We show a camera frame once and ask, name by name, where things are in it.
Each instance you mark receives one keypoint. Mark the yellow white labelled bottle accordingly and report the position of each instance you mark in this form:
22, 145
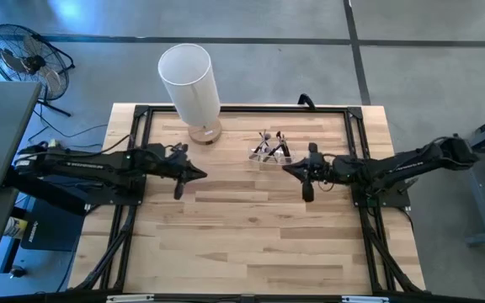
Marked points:
15, 227

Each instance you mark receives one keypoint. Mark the thin black makeup brush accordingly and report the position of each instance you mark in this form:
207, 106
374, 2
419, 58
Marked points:
284, 148
258, 146

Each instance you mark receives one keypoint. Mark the clear plastic organizer container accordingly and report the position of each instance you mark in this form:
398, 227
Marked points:
259, 160

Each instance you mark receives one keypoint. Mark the black caster wheel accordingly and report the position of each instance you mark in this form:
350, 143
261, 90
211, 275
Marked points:
17, 272

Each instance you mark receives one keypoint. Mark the grey desk top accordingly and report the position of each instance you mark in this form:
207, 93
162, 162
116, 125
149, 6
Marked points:
2, 130

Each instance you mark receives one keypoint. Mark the white cylinder lamp wooden base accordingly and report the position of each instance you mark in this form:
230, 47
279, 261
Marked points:
188, 80

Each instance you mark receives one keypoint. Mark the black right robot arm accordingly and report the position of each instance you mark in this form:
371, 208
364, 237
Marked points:
398, 166

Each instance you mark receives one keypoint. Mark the black aluminium table frame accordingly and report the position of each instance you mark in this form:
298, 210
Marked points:
246, 109

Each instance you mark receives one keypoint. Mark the black desk leg beam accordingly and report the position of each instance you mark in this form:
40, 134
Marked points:
57, 198

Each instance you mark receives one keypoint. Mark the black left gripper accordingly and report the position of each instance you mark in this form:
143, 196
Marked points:
173, 168

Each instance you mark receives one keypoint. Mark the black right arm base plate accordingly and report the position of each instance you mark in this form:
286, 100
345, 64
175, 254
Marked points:
394, 200

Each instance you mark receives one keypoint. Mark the white label strip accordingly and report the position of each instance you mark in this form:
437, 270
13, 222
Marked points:
129, 298
365, 299

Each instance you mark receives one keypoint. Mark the black table clamp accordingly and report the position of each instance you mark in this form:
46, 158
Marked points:
306, 100

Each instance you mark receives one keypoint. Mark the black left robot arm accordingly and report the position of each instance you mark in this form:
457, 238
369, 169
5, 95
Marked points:
91, 164

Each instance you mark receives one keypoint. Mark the black floor fan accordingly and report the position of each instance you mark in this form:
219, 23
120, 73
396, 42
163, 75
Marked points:
28, 63

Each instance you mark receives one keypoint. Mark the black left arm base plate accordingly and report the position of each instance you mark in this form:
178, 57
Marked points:
108, 197

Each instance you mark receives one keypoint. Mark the black floor case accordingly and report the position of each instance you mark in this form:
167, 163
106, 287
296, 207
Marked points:
53, 227

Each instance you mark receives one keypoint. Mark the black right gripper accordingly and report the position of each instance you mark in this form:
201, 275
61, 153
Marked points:
322, 168

